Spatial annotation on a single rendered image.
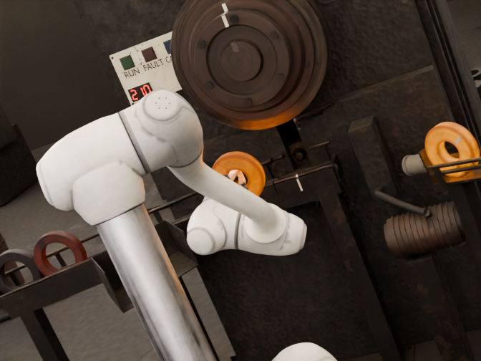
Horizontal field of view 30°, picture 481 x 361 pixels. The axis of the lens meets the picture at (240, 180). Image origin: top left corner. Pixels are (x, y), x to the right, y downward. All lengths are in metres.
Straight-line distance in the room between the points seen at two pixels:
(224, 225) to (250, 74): 0.56
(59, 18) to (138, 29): 6.73
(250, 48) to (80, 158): 0.99
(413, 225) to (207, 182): 0.86
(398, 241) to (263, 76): 0.61
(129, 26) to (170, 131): 1.28
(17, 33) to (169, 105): 8.23
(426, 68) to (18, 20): 7.43
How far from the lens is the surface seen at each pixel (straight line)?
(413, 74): 2.73
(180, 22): 2.69
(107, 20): 2.93
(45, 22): 9.70
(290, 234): 2.17
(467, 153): 2.46
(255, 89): 2.61
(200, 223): 2.17
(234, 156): 2.50
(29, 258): 3.20
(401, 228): 2.62
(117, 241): 1.71
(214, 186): 1.96
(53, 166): 1.70
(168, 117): 1.65
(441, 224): 2.60
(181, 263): 2.76
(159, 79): 2.90
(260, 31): 2.55
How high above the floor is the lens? 1.50
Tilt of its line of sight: 16 degrees down
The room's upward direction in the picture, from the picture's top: 23 degrees counter-clockwise
